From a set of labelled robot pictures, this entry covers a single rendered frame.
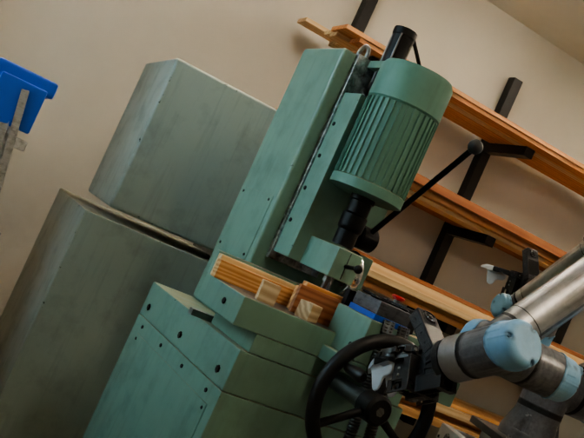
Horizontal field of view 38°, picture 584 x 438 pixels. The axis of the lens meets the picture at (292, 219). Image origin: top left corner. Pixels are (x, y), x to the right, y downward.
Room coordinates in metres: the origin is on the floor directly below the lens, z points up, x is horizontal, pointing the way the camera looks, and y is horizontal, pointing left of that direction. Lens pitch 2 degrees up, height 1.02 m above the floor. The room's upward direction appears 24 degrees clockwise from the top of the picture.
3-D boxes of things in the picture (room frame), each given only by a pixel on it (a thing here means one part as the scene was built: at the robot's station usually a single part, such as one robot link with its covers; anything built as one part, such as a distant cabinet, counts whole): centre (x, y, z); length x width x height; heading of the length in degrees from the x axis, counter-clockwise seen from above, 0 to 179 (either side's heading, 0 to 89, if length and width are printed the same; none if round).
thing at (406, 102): (1.91, -0.13, 1.35); 0.18 x 0.18 x 0.31
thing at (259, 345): (1.86, -0.16, 0.82); 0.40 x 0.21 x 0.04; 118
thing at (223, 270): (1.94, -0.19, 0.92); 0.67 x 0.02 x 0.04; 118
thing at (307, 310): (1.75, -0.11, 0.92); 0.04 x 0.03 x 0.04; 149
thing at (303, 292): (1.84, -0.18, 0.93); 0.24 x 0.01 x 0.06; 118
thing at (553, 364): (1.33, -0.45, 1.01); 0.11 x 0.11 x 0.08; 25
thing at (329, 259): (1.93, -0.12, 1.03); 0.14 x 0.07 x 0.09; 28
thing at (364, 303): (1.76, -0.26, 0.99); 0.13 x 0.11 x 0.06; 118
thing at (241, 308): (1.84, -0.22, 0.87); 0.61 x 0.30 x 0.06; 118
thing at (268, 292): (1.71, -0.02, 0.92); 0.04 x 0.04 x 0.04; 7
